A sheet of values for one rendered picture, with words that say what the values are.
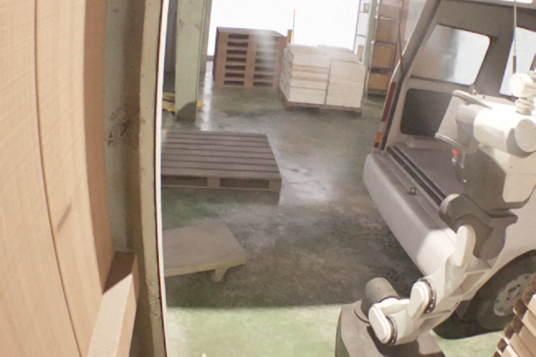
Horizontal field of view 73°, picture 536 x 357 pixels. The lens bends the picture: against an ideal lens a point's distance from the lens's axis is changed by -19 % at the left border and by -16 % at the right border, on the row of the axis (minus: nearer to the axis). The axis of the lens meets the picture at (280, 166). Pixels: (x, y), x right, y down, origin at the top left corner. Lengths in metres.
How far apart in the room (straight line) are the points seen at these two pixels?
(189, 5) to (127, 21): 4.50
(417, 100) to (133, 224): 2.70
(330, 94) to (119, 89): 5.56
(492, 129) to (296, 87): 4.99
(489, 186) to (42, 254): 1.15
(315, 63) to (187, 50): 1.80
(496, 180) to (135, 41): 1.02
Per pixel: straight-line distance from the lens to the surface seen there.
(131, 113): 0.54
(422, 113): 3.17
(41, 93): 0.30
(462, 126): 1.13
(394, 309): 2.02
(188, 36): 5.04
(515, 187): 1.29
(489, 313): 2.46
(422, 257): 2.30
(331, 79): 5.99
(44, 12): 0.30
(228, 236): 2.53
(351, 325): 2.08
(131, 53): 0.52
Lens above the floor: 1.56
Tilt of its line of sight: 23 degrees down
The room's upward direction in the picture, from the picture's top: 7 degrees clockwise
